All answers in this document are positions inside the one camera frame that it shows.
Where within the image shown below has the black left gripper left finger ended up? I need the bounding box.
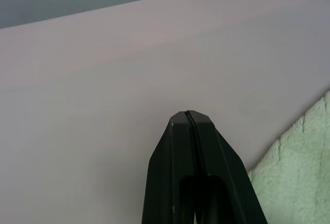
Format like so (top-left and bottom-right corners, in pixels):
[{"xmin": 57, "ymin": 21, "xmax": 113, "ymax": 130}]
[{"xmin": 141, "ymin": 110, "xmax": 208, "ymax": 224}]

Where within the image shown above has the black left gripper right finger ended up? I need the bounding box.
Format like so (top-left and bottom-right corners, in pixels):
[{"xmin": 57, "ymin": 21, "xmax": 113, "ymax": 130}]
[{"xmin": 186, "ymin": 110, "xmax": 269, "ymax": 224}]

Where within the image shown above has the light green fluffy towel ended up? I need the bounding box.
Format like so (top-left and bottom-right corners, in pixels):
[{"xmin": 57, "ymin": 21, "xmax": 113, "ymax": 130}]
[{"xmin": 246, "ymin": 89, "xmax": 330, "ymax": 224}]

